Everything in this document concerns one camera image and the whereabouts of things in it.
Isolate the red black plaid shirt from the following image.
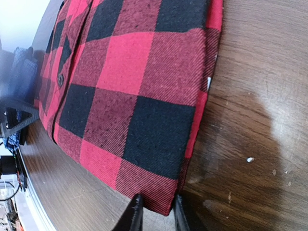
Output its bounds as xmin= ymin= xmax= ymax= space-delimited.
xmin=35 ymin=0 xmax=223 ymax=216

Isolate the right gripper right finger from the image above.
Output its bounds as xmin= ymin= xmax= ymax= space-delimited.
xmin=174 ymin=195 xmax=192 ymax=231

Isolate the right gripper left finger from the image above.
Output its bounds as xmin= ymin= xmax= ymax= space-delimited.
xmin=112 ymin=194 xmax=143 ymax=231

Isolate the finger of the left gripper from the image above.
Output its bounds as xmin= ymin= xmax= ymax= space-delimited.
xmin=0 ymin=99 xmax=39 ymax=138

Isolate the blue checked shirt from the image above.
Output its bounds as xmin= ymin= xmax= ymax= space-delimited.
xmin=0 ymin=47 xmax=38 ymax=153

